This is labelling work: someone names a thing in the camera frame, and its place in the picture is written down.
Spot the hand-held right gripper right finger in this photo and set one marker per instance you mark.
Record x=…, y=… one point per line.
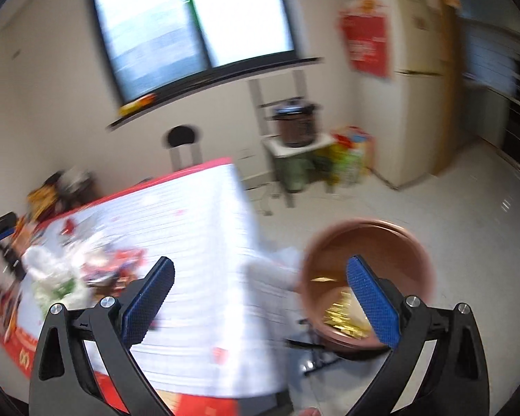
x=370, y=299

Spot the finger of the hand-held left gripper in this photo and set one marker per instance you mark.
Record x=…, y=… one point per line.
x=0, y=230

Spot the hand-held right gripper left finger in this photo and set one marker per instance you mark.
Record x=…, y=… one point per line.
x=149, y=299

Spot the golden foil wrapper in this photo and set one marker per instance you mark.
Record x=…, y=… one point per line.
x=340, y=316

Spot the red printed paper bag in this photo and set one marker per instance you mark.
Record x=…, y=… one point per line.
x=117, y=268

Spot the brown plastic basin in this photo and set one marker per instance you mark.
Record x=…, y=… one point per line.
x=364, y=242

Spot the white plastic bag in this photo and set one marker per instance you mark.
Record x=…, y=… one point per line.
x=47, y=264

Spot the colourful snack packets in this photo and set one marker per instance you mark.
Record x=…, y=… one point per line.
x=24, y=232

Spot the yellow printed bag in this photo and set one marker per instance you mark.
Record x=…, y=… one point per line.
x=41, y=199

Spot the black metal stand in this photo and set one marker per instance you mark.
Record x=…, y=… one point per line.
x=316, y=355

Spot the dark cloth bag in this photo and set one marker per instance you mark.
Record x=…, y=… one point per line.
x=73, y=186

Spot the table with plaid tablecloth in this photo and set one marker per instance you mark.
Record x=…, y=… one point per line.
x=208, y=234

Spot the person's grey trouser leg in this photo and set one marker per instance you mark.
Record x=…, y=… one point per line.
x=273, y=277

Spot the colourful printed carton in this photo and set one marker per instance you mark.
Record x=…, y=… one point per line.
x=351, y=156

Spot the white low stand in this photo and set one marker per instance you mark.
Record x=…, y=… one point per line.
x=303, y=149

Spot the black round-backed chair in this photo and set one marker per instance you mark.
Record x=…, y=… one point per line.
x=181, y=136

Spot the dark electric pressure cooker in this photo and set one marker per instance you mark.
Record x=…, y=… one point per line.
x=297, y=123

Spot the cream refrigerator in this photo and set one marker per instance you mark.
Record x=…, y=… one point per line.
x=416, y=95

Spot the dark window sill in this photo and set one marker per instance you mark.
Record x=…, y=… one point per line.
x=208, y=80

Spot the metal folding rack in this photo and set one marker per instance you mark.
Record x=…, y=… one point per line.
x=258, y=95

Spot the red gift box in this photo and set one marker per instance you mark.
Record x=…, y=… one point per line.
x=366, y=39

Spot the dark-framed window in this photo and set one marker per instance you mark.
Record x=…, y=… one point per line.
x=190, y=21

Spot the wooden door frame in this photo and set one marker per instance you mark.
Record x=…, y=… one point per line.
x=453, y=73

